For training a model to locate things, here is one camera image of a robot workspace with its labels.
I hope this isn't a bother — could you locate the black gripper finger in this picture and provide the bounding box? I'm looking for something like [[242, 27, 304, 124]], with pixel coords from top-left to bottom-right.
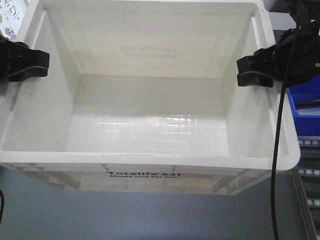
[[0, 35, 50, 75], [8, 68, 48, 82]]

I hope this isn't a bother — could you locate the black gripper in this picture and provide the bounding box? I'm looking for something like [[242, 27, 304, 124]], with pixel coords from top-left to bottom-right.
[[236, 22, 320, 88]]

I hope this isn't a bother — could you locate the white plastic tote bin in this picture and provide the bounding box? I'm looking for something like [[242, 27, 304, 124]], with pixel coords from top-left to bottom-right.
[[0, 0, 301, 196]]

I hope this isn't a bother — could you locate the blue bin right destination shelf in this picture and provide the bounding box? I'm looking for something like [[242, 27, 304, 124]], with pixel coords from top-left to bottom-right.
[[287, 76, 320, 136]]

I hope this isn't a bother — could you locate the destination right roller track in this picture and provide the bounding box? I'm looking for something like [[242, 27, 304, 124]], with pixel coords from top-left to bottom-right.
[[291, 135, 320, 240]]

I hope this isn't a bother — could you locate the black cable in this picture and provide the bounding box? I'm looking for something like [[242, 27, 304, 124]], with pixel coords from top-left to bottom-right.
[[271, 29, 300, 240]]

